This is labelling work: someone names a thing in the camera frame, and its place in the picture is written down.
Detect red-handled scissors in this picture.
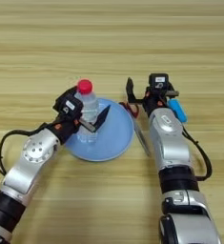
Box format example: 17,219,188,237
118,100,152,157

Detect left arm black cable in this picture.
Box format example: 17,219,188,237
0,122,54,176

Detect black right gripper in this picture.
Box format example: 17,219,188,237
126,76,180,117

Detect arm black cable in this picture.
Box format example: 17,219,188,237
0,122,54,176
181,125,213,182

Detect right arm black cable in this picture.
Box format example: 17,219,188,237
181,125,213,182

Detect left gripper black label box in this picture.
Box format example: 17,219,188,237
54,93,84,117

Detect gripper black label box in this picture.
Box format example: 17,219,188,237
148,73,170,92
54,93,84,117

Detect clear red-capped water bottle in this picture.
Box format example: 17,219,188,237
74,78,100,144

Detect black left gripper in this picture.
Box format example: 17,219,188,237
52,86,112,144

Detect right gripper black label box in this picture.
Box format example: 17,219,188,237
148,73,170,92

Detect light blue round plate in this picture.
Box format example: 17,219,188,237
65,97,135,162

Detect blue rectangular eraser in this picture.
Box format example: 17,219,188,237
167,98,188,124

